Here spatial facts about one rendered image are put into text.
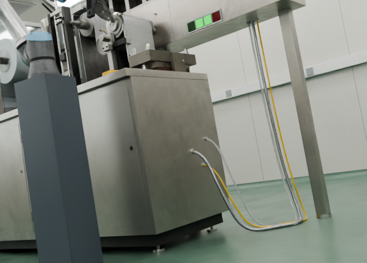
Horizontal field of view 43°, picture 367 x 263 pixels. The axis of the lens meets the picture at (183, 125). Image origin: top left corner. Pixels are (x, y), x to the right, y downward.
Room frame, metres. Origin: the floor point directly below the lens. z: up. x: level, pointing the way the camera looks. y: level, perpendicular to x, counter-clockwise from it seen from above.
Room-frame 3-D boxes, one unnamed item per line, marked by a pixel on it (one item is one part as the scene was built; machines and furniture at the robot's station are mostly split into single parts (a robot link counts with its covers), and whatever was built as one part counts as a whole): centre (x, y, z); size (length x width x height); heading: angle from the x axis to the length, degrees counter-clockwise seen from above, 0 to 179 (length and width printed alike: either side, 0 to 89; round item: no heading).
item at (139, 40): (2.65, 0.17, 1.11); 0.23 x 0.01 x 0.18; 141
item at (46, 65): (2.14, 0.61, 0.95); 0.15 x 0.15 x 0.10
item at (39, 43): (2.15, 0.61, 1.07); 0.13 x 0.12 x 0.14; 28
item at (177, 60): (2.56, -0.03, 0.96); 0.10 x 0.03 x 0.11; 141
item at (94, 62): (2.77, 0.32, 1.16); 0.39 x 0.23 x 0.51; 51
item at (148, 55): (2.60, 0.05, 1.00); 0.40 x 0.16 x 0.06; 141
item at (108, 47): (2.58, 0.34, 1.05); 0.06 x 0.05 x 0.31; 141
